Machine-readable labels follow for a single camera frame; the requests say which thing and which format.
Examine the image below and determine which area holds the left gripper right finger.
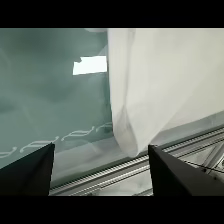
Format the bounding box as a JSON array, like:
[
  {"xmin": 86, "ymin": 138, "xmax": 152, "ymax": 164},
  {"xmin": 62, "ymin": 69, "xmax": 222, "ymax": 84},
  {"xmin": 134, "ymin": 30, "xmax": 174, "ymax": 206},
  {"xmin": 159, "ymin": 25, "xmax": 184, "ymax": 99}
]
[{"xmin": 147, "ymin": 143, "xmax": 224, "ymax": 197}]

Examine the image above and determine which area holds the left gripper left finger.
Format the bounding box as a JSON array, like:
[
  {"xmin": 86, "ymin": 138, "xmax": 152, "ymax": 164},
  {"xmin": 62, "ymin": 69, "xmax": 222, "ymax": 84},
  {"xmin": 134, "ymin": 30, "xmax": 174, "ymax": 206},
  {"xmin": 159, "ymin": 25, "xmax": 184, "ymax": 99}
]
[{"xmin": 0, "ymin": 142, "xmax": 56, "ymax": 197}]

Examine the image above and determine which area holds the white T-shirt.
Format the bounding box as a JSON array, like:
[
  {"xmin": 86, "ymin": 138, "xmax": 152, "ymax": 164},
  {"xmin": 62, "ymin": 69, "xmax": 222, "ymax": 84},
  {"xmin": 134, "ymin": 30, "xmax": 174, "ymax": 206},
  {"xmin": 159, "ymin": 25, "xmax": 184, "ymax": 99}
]
[{"xmin": 106, "ymin": 27, "xmax": 224, "ymax": 158}]

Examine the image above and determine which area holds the silver frame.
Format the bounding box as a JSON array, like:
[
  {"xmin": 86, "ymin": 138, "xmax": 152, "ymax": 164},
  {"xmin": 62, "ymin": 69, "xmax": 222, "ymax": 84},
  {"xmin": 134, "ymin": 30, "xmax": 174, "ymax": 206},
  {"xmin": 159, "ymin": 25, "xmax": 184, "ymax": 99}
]
[{"xmin": 49, "ymin": 123, "xmax": 224, "ymax": 197}]

